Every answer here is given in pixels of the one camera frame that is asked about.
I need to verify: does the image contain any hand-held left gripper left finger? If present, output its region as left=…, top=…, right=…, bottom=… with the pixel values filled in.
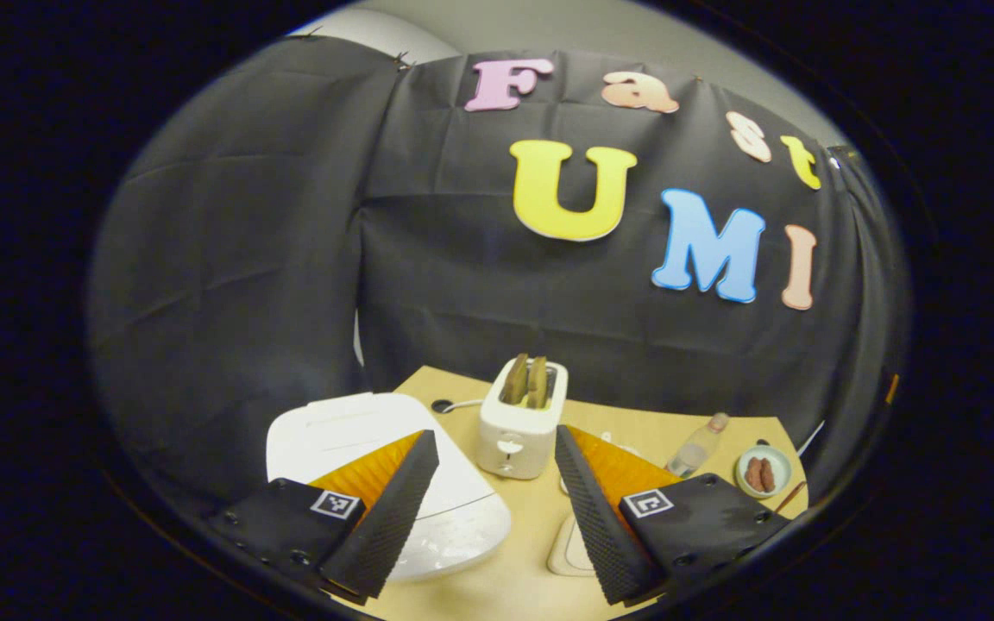
left=206, top=429, right=440, bottom=605

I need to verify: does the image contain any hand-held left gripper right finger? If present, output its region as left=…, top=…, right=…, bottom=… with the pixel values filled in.
left=554, top=424, right=791, bottom=606

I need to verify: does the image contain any white rice cooker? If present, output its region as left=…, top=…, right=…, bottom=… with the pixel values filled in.
left=266, top=392, right=513, bottom=580

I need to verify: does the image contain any white toaster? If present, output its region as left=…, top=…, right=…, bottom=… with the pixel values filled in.
left=477, top=358, right=569, bottom=480

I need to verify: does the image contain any clear plastic bottle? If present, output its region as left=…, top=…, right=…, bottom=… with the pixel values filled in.
left=666, top=412, right=731, bottom=480

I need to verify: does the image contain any pale green plate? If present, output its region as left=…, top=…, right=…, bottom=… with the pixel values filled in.
left=735, top=444, right=793, bottom=499

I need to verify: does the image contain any brown bread slice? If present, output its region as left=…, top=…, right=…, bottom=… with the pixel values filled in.
left=501, top=353, right=530, bottom=406
left=527, top=355, right=550, bottom=410

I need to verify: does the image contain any black backdrop cloth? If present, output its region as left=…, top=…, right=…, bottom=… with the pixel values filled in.
left=87, top=34, right=912, bottom=527

